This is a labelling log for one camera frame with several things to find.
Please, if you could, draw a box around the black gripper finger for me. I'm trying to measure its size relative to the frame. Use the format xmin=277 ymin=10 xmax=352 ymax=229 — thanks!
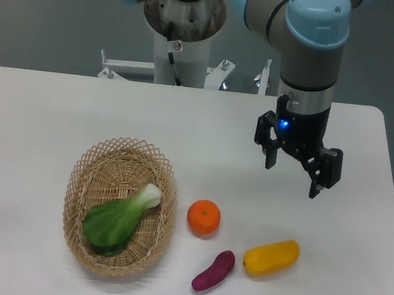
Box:
xmin=254 ymin=111 xmax=289 ymax=169
xmin=302 ymin=146 xmax=344 ymax=199

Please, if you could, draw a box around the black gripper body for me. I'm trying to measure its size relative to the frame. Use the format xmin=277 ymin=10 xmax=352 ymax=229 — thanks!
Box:
xmin=274 ymin=94 xmax=331 ymax=162

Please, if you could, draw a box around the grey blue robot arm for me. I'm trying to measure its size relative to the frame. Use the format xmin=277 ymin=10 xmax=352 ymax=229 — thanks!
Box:
xmin=123 ymin=0 xmax=369 ymax=198

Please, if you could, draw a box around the woven wicker basket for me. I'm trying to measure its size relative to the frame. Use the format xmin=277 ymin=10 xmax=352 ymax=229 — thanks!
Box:
xmin=63 ymin=137 xmax=177 ymax=277

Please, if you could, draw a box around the green bok choy vegetable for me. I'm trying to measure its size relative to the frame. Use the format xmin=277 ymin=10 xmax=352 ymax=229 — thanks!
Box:
xmin=82 ymin=184 xmax=163 ymax=257

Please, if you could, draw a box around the yellow mango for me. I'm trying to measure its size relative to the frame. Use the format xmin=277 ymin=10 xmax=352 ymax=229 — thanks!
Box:
xmin=243 ymin=240 xmax=301 ymax=277

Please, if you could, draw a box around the orange tangerine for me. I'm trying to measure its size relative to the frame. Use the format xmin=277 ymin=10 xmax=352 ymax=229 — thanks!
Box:
xmin=187 ymin=199 xmax=221 ymax=236

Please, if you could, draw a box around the purple sweet potato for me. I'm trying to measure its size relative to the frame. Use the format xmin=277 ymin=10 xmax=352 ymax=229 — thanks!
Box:
xmin=191 ymin=250 xmax=236 ymax=292

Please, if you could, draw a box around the white metal base frame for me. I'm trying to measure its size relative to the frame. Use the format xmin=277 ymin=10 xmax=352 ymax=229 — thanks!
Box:
xmin=96 ymin=31 xmax=274 ymax=105

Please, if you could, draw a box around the black cable on pedestal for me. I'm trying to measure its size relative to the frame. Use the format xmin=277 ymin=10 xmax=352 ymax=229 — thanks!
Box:
xmin=159 ymin=20 xmax=193 ymax=87

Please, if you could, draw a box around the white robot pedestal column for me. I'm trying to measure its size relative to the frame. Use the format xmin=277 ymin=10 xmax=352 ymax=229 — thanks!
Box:
xmin=143 ymin=0 xmax=227 ymax=71

